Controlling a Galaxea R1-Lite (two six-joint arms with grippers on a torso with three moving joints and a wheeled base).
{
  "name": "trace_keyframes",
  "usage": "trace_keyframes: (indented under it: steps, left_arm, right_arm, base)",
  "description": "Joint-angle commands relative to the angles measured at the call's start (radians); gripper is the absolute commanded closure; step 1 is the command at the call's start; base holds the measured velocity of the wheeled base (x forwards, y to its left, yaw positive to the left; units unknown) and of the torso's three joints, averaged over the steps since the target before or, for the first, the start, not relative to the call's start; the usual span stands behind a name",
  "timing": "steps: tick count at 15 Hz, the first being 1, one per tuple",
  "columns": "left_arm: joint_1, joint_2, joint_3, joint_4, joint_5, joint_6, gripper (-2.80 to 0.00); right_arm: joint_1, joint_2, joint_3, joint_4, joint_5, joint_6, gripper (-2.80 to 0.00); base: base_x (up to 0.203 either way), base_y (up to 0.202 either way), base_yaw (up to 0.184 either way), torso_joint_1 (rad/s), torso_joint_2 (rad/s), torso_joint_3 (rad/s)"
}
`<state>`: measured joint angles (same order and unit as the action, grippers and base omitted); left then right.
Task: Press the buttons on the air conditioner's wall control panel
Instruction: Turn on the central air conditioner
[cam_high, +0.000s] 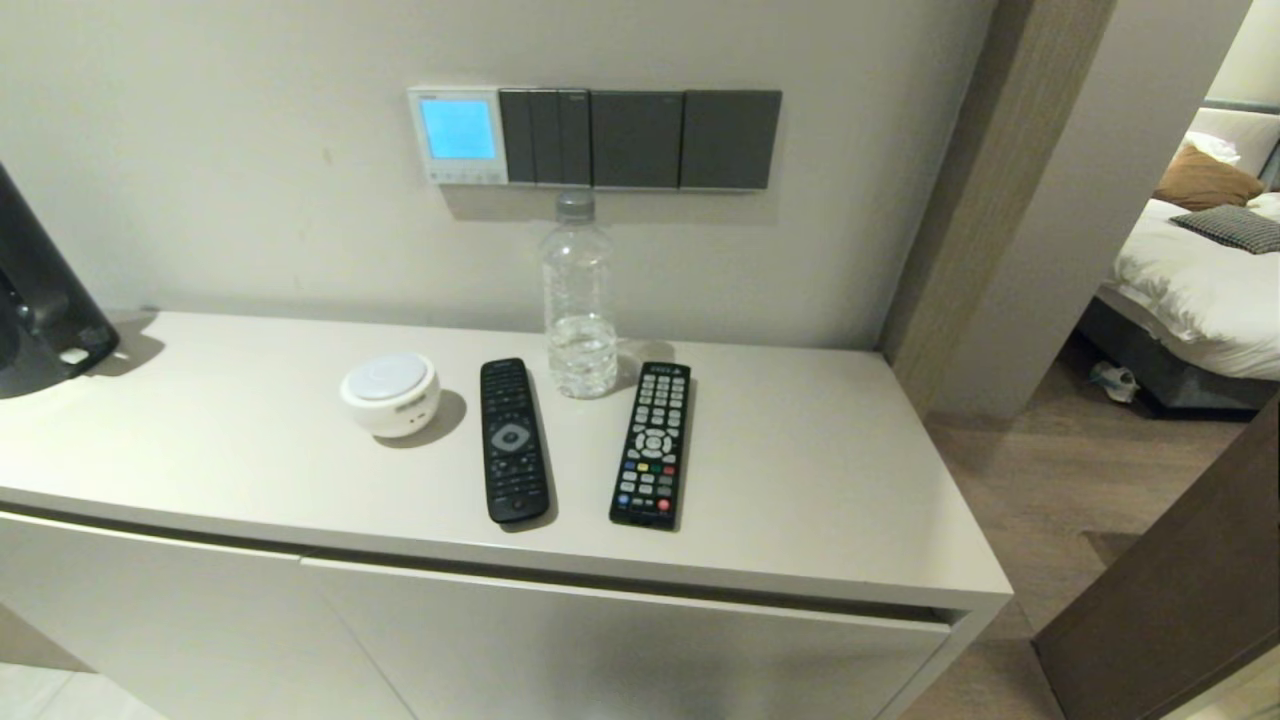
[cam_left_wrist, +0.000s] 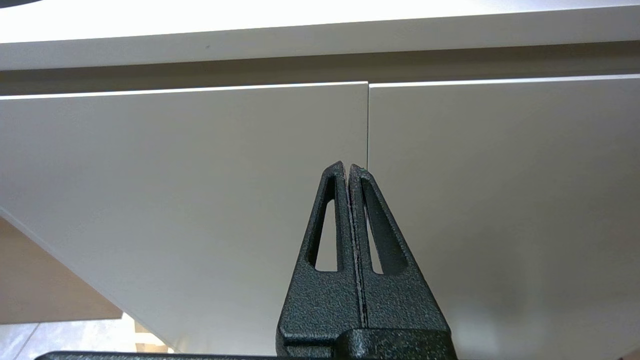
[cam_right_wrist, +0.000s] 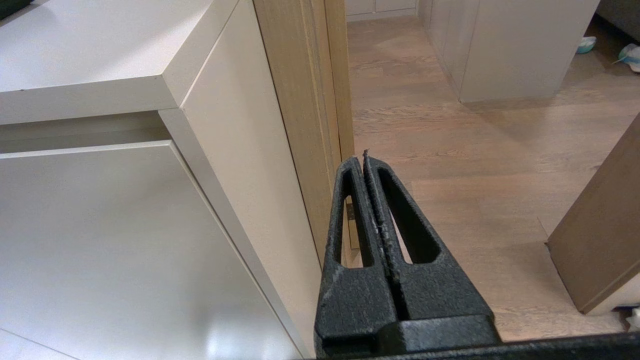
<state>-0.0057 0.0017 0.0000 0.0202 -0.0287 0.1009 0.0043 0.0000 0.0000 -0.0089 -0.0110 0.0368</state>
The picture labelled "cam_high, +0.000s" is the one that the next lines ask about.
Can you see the checkered grey pillow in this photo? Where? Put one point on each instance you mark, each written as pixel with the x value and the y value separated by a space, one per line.
pixel 1235 228

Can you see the beige cabinet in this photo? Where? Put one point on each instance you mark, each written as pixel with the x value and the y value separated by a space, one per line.
pixel 800 470

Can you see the grey headboard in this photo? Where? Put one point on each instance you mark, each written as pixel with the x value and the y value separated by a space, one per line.
pixel 1250 104

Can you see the light wood door panel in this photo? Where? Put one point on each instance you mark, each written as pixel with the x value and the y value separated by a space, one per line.
pixel 980 200

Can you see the bed with white duvet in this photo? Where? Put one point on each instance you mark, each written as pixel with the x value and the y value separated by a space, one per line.
pixel 1200 300

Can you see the dark grey bed base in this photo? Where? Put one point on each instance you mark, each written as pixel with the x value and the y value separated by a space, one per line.
pixel 1200 392

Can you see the clear plastic water bottle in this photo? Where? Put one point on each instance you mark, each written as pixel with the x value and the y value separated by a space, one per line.
pixel 580 300

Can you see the grey single switch panel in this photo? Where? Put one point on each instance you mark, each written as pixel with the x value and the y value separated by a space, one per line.
pixel 637 138
pixel 730 140

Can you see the white pillow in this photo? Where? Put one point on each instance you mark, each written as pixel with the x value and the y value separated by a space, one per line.
pixel 1240 125

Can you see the grey triple rocker switch panel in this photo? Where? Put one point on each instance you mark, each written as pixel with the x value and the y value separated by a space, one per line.
pixel 545 135

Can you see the black remote with coloured buttons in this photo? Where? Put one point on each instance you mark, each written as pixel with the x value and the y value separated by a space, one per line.
pixel 652 440

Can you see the black remote with grey pad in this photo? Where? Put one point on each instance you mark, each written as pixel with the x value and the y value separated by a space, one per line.
pixel 512 440

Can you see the white round smart speaker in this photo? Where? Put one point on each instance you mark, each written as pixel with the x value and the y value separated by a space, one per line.
pixel 390 395

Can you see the brown pillow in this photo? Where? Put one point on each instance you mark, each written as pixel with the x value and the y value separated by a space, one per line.
pixel 1205 180

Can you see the beige cabinet door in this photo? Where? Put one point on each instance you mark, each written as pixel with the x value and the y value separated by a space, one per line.
pixel 620 650
pixel 150 620

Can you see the dark brown wooden door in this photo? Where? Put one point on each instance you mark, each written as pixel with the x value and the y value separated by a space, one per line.
pixel 1180 580

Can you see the black electric kettle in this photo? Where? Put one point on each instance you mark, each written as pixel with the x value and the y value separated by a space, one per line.
pixel 40 300

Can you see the white wall thermostat panel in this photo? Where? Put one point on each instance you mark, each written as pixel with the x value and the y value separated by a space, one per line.
pixel 458 130

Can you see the white teal slipper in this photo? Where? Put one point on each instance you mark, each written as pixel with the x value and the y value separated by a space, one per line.
pixel 1115 381

